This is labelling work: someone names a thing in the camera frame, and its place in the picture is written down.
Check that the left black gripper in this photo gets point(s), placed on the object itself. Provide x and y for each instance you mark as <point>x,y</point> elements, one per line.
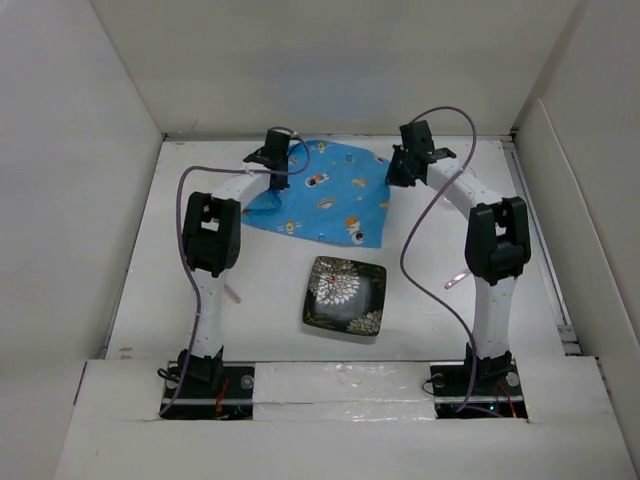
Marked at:
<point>278,185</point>

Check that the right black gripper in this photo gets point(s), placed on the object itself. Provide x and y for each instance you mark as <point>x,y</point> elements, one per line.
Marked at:
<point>393,177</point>

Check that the blue space-print cloth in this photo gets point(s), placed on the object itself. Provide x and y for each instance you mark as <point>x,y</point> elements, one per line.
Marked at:
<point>341,198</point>

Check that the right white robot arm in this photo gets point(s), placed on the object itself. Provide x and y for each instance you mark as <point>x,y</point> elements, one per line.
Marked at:
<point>497,244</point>

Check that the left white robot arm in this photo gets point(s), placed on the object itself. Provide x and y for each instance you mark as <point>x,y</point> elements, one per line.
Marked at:
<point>209,246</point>

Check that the black floral square plate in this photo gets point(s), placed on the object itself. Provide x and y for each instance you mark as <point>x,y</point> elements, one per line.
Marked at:
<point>345,296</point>

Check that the pink-handled knife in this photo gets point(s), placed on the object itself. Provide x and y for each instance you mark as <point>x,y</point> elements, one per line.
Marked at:
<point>232,294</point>

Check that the pink-handled fork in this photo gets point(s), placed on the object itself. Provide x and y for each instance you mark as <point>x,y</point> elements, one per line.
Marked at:
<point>457,279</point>

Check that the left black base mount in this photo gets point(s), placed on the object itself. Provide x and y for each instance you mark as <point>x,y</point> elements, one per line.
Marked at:
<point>230,400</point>

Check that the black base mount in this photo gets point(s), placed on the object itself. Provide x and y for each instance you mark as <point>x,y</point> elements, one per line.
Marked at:
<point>498,396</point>
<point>230,400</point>

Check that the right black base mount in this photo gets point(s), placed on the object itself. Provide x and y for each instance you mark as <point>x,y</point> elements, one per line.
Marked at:
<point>498,396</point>

